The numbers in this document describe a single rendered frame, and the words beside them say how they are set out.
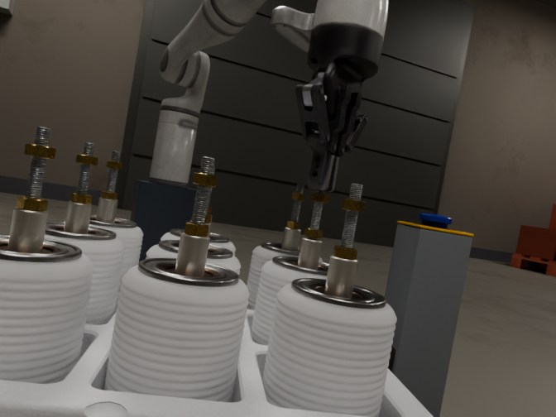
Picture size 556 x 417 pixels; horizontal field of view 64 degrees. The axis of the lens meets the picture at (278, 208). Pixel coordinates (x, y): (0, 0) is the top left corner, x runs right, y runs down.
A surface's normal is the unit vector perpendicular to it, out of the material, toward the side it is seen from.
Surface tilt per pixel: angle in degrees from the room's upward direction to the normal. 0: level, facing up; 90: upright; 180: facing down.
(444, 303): 90
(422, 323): 90
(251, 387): 0
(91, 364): 0
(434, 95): 90
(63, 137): 90
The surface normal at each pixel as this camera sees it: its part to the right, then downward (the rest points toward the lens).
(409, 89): 0.36, 0.09
